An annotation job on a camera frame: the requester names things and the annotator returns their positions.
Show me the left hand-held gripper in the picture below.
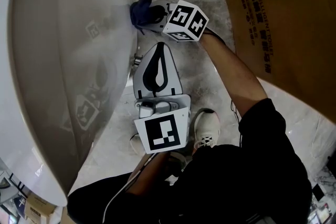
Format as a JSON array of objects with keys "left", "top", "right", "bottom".
[{"left": 133, "top": 42, "right": 192, "bottom": 155}]

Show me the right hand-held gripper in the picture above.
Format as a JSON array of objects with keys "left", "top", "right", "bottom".
[{"left": 144, "top": 0, "right": 209, "bottom": 41}]

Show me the dark blue cloth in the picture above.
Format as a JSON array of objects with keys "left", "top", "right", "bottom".
[{"left": 130, "top": 0, "right": 153, "bottom": 35}]

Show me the white closed-lid toilet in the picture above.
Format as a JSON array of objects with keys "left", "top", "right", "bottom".
[{"left": 0, "top": 0, "right": 140, "bottom": 208}]

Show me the person's right forearm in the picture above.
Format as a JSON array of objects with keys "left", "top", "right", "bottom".
[{"left": 201, "top": 31, "right": 266, "bottom": 116}]

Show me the person's left forearm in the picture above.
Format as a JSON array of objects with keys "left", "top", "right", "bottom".
[{"left": 128, "top": 151, "right": 171, "bottom": 195}]

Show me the person's left shoe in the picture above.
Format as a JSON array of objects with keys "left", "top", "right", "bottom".
[{"left": 130, "top": 133, "right": 148, "bottom": 155}]

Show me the person's shoe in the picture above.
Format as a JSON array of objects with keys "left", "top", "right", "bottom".
[
  {"left": 193, "top": 108, "right": 221, "bottom": 155},
  {"left": 130, "top": 133, "right": 148, "bottom": 155}
]

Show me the person's right shoe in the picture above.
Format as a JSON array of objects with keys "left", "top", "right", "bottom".
[{"left": 193, "top": 108, "right": 221, "bottom": 155}]

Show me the person's black clothing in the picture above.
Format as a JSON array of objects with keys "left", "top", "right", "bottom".
[{"left": 67, "top": 98, "right": 313, "bottom": 224}]

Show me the large cardboard box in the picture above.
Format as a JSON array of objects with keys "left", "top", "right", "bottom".
[{"left": 211, "top": 0, "right": 336, "bottom": 124}]

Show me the small cardboard box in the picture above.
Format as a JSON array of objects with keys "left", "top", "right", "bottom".
[{"left": 25, "top": 193, "right": 57, "bottom": 221}]

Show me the marble-patterned table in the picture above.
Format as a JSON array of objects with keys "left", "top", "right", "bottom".
[{"left": 312, "top": 165, "right": 336, "bottom": 192}]

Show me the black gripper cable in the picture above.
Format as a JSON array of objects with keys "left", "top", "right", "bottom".
[{"left": 230, "top": 98, "right": 244, "bottom": 145}]

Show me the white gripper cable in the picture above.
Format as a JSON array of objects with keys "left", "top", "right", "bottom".
[{"left": 102, "top": 153, "right": 158, "bottom": 222}]

